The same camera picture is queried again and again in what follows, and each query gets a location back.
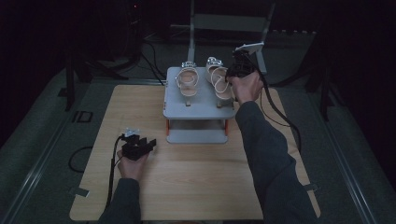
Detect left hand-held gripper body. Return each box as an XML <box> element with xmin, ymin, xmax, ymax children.
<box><xmin>120</xmin><ymin>126</ymin><xmax>150</xmax><ymax>161</ymax></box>

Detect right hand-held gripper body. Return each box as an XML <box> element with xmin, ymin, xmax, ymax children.
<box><xmin>225</xmin><ymin>41</ymin><xmax>266</xmax><ymax>79</ymax></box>

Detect white strappy sandal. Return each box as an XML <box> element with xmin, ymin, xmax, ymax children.
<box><xmin>205</xmin><ymin>56</ymin><xmax>235</xmax><ymax>109</ymax></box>
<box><xmin>175</xmin><ymin>61</ymin><xmax>199</xmax><ymax>107</ymax></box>

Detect grey two-tier shoe rack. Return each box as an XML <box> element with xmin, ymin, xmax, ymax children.
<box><xmin>163</xmin><ymin>65</ymin><xmax>238</xmax><ymax>145</ymax></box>

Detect person's left hand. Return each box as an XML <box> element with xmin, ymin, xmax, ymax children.
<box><xmin>116</xmin><ymin>148</ymin><xmax>150</xmax><ymax>182</ymax></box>

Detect person's right hand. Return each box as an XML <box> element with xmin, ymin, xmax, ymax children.
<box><xmin>227</xmin><ymin>70</ymin><xmax>265</xmax><ymax>105</ymax></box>

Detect grey metal stand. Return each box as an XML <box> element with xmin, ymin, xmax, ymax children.
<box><xmin>187</xmin><ymin>0</ymin><xmax>277</xmax><ymax>75</ymax></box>

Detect dark metal stand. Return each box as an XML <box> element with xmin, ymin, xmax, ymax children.
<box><xmin>63</xmin><ymin>43</ymin><xmax>129</xmax><ymax>112</ymax></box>

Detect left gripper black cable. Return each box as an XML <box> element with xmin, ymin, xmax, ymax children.
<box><xmin>105</xmin><ymin>134</ymin><xmax>126</xmax><ymax>210</ymax></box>

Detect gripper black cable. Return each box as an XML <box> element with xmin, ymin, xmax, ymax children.
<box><xmin>105</xmin><ymin>134</ymin><xmax>126</xmax><ymax>210</ymax></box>
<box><xmin>257</xmin><ymin>74</ymin><xmax>303</xmax><ymax>154</ymax></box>

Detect black cable loop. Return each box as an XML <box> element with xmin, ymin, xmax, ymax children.
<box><xmin>67</xmin><ymin>146</ymin><xmax>94</xmax><ymax>174</ymax></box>

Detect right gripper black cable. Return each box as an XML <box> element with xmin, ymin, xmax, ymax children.
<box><xmin>257</xmin><ymin>74</ymin><xmax>303</xmax><ymax>154</ymax></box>

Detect black floor cables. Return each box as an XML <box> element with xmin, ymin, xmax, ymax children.
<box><xmin>140</xmin><ymin>38</ymin><xmax>167</xmax><ymax>87</ymax></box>

